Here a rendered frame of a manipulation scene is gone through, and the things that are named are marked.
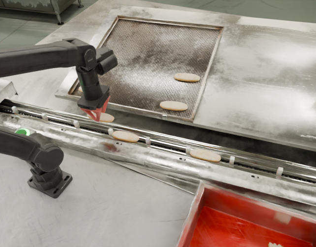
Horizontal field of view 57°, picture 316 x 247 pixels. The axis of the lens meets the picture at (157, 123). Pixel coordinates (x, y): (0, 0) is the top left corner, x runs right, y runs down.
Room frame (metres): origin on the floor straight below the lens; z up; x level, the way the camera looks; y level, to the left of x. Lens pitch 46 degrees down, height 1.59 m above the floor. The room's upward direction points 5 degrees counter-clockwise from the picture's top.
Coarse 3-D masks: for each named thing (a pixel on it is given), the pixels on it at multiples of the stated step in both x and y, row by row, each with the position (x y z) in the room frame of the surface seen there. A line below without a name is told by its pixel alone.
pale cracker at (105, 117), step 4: (92, 112) 0.73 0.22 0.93; (88, 116) 0.72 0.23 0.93; (96, 116) 0.71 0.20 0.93; (100, 116) 0.70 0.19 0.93; (104, 116) 0.70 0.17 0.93; (108, 116) 0.70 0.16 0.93; (112, 116) 0.70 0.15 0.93; (100, 120) 0.69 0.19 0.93; (104, 120) 0.69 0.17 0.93; (108, 120) 0.69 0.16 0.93; (112, 120) 0.69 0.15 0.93
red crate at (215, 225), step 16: (208, 208) 0.39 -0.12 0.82; (208, 224) 0.35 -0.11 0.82; (224, 224) 0.34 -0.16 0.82; (240, 224) 0.34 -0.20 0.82; (256, 224) 0.33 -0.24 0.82; (192, 240) 0.31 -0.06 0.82; (208, 240) 0.31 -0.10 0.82; (224, 240) 0.30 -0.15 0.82; (240, 240) 0.30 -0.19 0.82; (256, 240) 0.29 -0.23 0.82; (272, 240) 0.29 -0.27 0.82; (288, 240) 0.29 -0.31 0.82
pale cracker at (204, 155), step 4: (192, 152) 0.57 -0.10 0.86; (196, 152) 0.57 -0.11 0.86; (200, 152) 0.57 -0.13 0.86; (204, 152) 0.57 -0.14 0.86; (208, 152) 0.57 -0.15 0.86; (212, 152) 0.57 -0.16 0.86; (196, 156) 0.56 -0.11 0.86; (200, 156) 0.56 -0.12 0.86; (204, 156) 0.55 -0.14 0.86; (208, 156) 0.55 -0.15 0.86; (212, 156) 0.55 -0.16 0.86; (216, 156) 0.55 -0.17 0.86; (208, 160) 0.54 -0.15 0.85; (212, 160) 0.54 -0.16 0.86; (216, 160) 0.54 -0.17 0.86
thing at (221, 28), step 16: (128, 16) 1.30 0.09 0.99; (96, 48) 1.12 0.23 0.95; (128, 48) 1.10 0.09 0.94; (160, 48) 1.07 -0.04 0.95; (176, 48) 1.06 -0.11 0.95; (128, 64) 1.00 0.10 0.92; (144, 64) 0.99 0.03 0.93; (160, 64) 0.98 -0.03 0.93; (208, 64) 0.94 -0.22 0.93; (128, 80) 0.92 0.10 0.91; (144, 96) 0.82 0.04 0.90; (144, 112) 0.75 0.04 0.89; (176, 112) 0.73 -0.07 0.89
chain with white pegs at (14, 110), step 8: (16, 112) 0.86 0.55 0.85; (48, 120) 0.81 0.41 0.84; (88, 128) 0.74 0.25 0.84; (152, 144) 0.64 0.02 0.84; (184, 152) 0.60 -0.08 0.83; (224, 160) 0.54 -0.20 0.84; (232, 160) 0.52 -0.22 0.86; (256, 168) 0.50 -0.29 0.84; (280, 168) 0.48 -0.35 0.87; (288, 176) 0.46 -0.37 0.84
